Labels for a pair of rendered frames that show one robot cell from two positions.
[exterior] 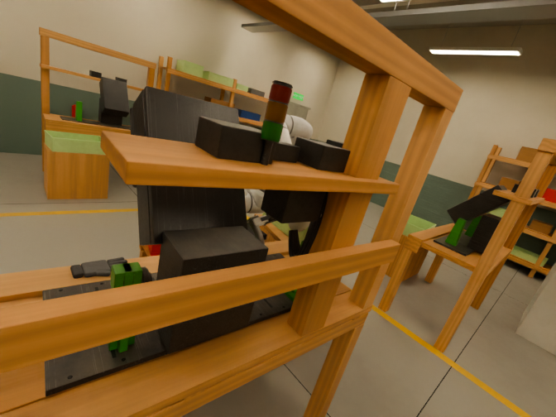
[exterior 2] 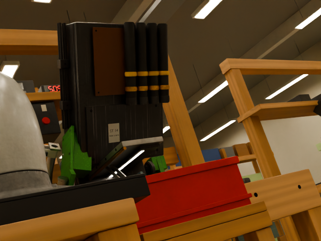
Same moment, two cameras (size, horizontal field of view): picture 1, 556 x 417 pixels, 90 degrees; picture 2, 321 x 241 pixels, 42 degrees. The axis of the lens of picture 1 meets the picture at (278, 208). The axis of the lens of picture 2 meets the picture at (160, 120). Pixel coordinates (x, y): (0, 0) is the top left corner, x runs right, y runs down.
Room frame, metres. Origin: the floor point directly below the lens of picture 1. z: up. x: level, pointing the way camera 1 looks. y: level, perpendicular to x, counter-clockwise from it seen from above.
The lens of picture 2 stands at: (2.49, 0.72, 0.75)
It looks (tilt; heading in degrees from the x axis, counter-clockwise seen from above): 17 degrees up; 189
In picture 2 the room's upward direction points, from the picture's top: 18 degrees counter-clockwise
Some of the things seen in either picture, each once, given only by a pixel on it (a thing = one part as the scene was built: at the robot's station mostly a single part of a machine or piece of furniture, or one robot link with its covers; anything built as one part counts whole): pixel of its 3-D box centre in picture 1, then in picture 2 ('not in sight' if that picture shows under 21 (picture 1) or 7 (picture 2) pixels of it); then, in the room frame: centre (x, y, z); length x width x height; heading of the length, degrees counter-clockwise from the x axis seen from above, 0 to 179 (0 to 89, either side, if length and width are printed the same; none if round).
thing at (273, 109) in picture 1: (275, 112); not in sight; (0.70, 0.06, 1.67); 0.05 x 0.05 x 0.05
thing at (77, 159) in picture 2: not in sight; (75, 157); (1.10, 0.17, 1.17); 0.13 x 0.12 x 0.20; 133
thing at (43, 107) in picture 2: (294, 195); (35, 124); (0.93, -0.04, 1.42); 0.17 x 0.12 x 0.15; 133
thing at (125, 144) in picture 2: not in sight; (121, 161); (1.02, 0.31, 1.11); 0.39 x 0.16 x 0.03; 43
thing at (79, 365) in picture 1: (211, 294); not in sight; (1.00, 0.18, 0.89); 1.10 x 0.42 x 0.02; 133
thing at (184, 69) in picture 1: (222, 127); not in sight; (6.83, 1.80, 1.12); 3.01 x 0.54 x 2.23; 136
